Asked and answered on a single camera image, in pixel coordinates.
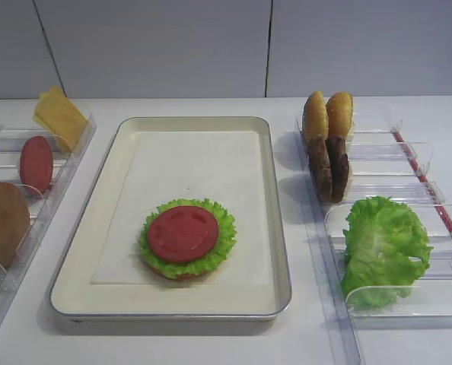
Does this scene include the right clear acrylic rack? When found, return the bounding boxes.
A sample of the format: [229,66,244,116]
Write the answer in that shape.
[295,115,452,364]

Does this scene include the red tomato slice on burger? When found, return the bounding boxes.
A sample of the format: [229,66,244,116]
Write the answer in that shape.
[147,206,219,263]

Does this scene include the left top bun in rack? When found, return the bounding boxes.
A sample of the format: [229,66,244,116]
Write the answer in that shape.
[302,90,329,143]

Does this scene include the yellow cheese slices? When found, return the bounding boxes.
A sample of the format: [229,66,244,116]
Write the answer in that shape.
[33,85,88,154]

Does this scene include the white paper tray liner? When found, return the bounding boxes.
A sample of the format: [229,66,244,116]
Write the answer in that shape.
[92,132,271,284]

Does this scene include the green lettuce on bun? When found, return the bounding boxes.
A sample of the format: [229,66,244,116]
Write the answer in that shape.
[138,198,237,278]

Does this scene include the right top bun in rack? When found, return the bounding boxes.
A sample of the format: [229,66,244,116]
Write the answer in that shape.
[326,91,354,138]

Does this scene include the bottom bun on tray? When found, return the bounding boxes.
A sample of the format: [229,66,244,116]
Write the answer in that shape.
[149,266,208,281]

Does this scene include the left clear acrylic rack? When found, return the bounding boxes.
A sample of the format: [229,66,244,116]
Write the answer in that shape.
[0,100,96,326]

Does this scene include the brown bun in left rack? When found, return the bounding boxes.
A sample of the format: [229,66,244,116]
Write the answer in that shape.
[0,182,30,268]

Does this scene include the clear acrylic rack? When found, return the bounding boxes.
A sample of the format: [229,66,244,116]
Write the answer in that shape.
[0,100,96,326]
[295,115,452,364]

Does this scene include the loose green lettuce leaf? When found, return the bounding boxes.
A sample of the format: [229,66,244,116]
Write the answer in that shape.
[341,196,433,309]

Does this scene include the cream metal baking tray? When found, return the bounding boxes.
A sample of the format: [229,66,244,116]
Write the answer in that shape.
[49,116,291,321]

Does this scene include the red tomato slice in rack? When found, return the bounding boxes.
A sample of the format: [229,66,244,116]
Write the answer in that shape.
[19,136,53,195]

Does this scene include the brown meat patty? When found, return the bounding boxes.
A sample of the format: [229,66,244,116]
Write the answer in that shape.
[326,135,350,204]
[307,135,333,203]

